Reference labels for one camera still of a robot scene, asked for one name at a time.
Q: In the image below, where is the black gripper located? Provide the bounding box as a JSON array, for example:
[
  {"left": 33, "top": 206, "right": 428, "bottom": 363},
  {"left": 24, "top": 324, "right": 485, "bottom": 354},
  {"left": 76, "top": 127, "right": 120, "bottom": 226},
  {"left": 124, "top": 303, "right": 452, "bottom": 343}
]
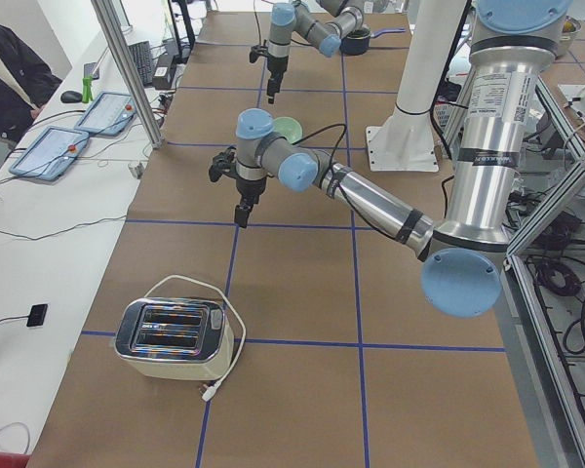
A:
[
  {"left": 267, "top": 55, "right": 289, "bottom": 104},
  {"left": 234, "top": 176, "right": 267, "bottom": 228}
]

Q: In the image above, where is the green bowl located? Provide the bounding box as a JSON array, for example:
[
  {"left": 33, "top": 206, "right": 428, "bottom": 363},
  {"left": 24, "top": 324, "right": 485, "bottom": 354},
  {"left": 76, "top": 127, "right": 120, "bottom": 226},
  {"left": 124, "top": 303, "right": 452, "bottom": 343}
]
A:
[{"left": 273, "top": 116, "right": 303, "bottom": 143}]

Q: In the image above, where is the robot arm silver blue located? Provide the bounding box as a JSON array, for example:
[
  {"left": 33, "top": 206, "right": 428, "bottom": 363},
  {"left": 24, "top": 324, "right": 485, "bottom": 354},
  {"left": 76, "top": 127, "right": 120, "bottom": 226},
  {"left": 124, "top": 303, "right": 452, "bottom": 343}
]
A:
[
  {"left": 250, "top": 1, "right": 365, "bottom": 104},
  {"left": 232, "top": 1, "right": 569, "bottom": 317}
]

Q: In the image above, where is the dark blue saucepan with lid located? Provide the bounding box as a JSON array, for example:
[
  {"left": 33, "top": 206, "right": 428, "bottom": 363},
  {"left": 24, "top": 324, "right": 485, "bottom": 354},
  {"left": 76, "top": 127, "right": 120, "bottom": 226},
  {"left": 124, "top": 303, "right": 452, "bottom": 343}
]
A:
[{"left": 339, "top": 24, "right": 406, "bottom": 56}]

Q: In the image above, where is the black keyboard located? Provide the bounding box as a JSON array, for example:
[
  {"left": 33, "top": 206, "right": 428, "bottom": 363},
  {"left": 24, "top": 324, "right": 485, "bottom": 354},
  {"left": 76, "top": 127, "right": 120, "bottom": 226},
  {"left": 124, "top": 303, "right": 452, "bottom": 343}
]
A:
[{"left": 128, "top": 41, "right": 155, "bottom": 87}]

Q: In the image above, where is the blue teach pendant far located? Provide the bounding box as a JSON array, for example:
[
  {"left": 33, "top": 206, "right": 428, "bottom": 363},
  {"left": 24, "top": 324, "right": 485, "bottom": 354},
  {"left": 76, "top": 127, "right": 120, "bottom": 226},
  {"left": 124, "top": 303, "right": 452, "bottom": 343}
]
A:
[{"left": 74, "top": 92, "right": 136, "bottom": 137}]

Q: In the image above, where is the blue teach pendant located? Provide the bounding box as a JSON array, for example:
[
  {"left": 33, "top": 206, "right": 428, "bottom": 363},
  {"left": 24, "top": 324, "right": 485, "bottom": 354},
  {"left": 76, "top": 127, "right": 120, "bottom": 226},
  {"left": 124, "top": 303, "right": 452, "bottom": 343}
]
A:
[
  {"left": 74, "top": 92, "right": 136, "bottom": 137},
  {"left": 9, "top": 126, "right": 90, "bottom": 181}
]

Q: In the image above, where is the cream toaster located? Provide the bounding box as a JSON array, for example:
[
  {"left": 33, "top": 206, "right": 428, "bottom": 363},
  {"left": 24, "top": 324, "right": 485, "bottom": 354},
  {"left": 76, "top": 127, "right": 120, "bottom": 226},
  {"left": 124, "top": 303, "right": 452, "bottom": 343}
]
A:
[{"left": 114, "top": 297, "right": 234, "bottom": 381}]

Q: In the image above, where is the blue teach pendant near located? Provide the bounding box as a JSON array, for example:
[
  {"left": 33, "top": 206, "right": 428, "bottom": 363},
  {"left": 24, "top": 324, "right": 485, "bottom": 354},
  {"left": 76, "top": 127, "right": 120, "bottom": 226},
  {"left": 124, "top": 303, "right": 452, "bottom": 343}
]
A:
[{"left": 9, "top": 126, "right": 90, "bottom": 181}]

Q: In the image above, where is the black computer mouse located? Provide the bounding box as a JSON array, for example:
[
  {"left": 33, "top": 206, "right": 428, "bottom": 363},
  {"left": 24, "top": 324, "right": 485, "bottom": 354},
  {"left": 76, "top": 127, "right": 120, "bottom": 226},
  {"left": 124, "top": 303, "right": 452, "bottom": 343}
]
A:
[{"left": 60, "top": 91, "right": 83, "bottom": 103}]

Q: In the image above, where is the small black square device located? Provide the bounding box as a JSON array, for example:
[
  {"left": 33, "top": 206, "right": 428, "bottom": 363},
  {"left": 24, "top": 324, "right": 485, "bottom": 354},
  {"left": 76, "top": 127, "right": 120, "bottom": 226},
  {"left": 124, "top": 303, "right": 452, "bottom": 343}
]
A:
[{"left": 26, "top": 303, "right": 48, "bottom": 328}]

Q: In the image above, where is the person in black jacket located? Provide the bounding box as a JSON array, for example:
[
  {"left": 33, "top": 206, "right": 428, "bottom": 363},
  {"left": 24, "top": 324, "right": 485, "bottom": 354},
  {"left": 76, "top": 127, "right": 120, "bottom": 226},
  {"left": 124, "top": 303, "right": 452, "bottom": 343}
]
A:
[{"left": 0, "top": 24, "right": 62, "bottom": 142}]

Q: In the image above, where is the aluminium frame post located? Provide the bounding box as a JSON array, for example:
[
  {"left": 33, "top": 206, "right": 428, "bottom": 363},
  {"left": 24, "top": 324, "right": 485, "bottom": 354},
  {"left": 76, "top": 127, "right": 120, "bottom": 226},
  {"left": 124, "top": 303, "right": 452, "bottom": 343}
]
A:
[{"left": 91, "top": 0, "right": 163, "bottom": 149}]

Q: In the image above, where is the white camera stand post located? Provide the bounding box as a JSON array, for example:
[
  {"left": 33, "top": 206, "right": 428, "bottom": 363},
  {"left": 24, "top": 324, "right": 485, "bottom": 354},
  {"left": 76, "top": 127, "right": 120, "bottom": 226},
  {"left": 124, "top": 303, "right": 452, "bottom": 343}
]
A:
[{"left": 367, "top": 0, "right": 469, "bottom": 173}]

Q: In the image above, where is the green handled tool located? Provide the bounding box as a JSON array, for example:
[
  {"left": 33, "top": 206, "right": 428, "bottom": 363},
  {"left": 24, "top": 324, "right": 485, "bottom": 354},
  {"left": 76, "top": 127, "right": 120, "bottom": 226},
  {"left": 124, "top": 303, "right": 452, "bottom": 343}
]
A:
[{"left": 81, "top": 75, "right": 94, "bottom": 103}]

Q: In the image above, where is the white toaster power cable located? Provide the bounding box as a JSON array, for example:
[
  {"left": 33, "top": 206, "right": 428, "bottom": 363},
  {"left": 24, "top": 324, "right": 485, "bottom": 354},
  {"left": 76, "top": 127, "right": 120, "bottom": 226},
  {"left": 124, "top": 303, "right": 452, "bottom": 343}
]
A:
[{"left": 140, "top": 274, "right": 248, "bottom": 403}]

